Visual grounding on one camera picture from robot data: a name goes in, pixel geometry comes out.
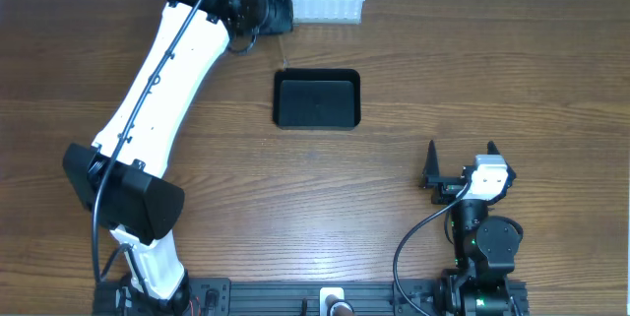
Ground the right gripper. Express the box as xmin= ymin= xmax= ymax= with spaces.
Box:
xmin=420 ymin=139 xmax=517 ymax=205

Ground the black tray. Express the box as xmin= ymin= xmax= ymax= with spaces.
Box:
xmin=272 ymin=67 xmax=362 ymax=132

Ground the white test tube rack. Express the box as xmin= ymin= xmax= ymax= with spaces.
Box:
xmin=281 ymin=0 xmax=367 ymax=26

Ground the mounting rail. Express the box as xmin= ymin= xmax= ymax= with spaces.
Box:
xmin=92 ymin=278 xmax=531 ymax=316

